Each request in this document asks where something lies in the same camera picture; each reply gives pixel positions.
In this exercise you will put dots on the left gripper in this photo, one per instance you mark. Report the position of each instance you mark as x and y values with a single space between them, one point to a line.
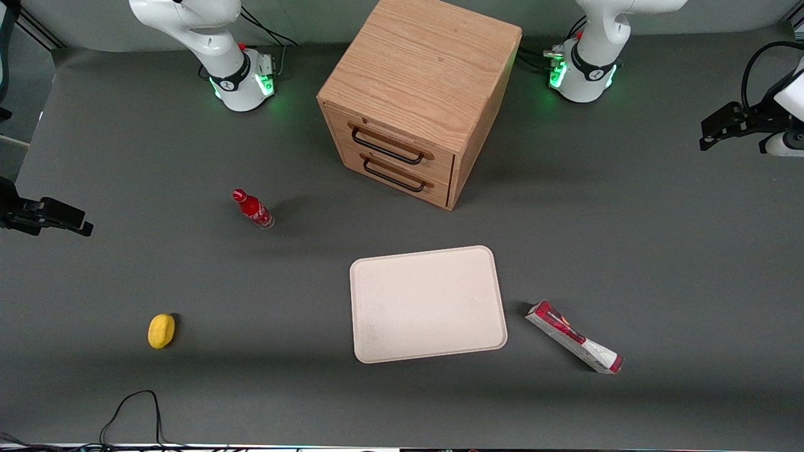
755 117

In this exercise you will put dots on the red cookie box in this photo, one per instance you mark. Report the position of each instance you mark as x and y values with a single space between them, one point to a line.
568 333

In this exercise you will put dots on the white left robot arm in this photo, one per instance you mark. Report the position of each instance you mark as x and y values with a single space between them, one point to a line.
590 69

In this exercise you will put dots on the beige rectangular tray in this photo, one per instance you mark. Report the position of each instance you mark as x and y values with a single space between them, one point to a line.
421 307

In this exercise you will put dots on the yellow lemon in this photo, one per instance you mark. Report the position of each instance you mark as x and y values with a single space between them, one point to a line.
161 331

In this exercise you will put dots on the black stand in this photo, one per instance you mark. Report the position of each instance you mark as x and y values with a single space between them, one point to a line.
5 63

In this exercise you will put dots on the red cola bottle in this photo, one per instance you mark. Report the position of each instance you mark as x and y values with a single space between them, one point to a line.
254 209

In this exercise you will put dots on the wooden drawer front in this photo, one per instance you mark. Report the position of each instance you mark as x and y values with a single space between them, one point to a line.
440 164
352 157

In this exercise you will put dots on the wooden drawer cabinet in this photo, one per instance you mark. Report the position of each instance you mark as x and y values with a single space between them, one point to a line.
421 69

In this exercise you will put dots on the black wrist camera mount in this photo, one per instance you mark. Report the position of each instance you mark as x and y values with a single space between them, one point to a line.
16 216
767 119

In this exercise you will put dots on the black diagonal rail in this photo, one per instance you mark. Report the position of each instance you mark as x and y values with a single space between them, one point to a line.
41 30

